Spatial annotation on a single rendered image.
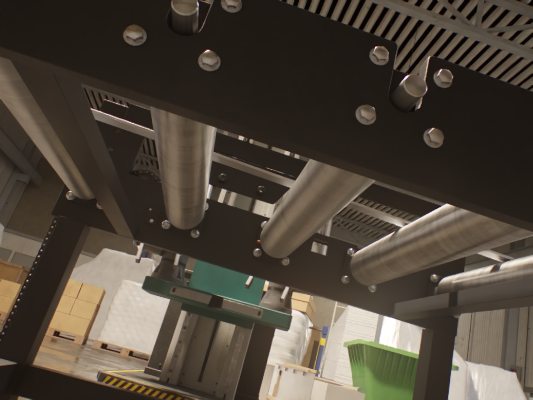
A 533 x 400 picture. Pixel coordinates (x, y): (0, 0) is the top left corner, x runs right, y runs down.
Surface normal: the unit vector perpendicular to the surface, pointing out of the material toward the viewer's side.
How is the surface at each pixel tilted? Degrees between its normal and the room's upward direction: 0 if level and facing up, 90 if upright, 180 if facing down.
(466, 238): 149
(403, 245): 115
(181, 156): 166
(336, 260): 90
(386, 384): 101
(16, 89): 155
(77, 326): 90
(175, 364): 90
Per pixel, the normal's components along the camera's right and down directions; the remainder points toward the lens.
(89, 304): 0.28, -0.28
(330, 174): -0.71, 0.61
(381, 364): 0.00, -0.18
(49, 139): 0.18, 0.94
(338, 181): -0.47, 0.80
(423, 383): -0.95, -0.30
